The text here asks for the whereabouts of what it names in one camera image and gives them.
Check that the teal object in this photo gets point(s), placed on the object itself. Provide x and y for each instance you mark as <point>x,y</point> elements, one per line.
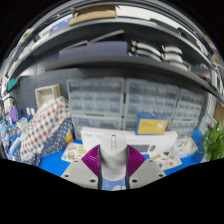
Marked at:
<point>12,85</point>

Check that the clear plastic bag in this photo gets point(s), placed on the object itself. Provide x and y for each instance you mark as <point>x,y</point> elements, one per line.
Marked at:
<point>185,146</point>

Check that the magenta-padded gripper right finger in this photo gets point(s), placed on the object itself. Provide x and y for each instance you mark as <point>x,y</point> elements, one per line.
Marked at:
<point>146,171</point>

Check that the red blue checkered cloth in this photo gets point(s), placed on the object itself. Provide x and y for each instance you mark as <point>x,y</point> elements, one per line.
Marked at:
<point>43,126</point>

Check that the grey white computer mouse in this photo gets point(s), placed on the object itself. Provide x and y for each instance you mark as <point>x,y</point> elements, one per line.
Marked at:
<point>113,156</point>

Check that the colourful sticker sheet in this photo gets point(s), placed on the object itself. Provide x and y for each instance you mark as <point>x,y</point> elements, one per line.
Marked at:
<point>166,161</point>
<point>75,152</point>

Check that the purple object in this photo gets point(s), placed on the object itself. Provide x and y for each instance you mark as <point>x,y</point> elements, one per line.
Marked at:
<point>13,114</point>

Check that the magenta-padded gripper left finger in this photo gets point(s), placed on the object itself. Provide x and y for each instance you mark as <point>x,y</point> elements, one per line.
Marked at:
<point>78,171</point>

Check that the dark grey pegboard panel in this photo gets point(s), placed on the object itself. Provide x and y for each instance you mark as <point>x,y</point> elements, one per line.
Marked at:
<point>30,86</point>

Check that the grey plastic drawer cabinet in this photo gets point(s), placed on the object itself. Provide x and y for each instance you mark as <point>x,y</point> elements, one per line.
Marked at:
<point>96,96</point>
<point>129,124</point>
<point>151,96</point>
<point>96,125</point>
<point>185,127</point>
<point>190,105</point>

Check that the small yellow object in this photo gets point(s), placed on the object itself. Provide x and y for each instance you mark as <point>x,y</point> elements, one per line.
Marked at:
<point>68,138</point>

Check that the beige perforated storage basket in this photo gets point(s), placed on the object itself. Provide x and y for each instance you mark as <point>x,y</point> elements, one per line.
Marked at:
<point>46,95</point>

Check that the grey shelf unit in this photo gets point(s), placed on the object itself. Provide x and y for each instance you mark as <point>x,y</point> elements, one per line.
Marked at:
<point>100,60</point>

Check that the green potted plant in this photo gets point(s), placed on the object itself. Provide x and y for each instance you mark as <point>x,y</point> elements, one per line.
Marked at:
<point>213,141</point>

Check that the white keyboard packaging box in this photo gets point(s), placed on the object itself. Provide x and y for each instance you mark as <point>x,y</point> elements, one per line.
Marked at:
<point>160,140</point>

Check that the yellow and blue box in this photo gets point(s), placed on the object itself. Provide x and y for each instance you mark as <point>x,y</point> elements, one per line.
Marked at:
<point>150,125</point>

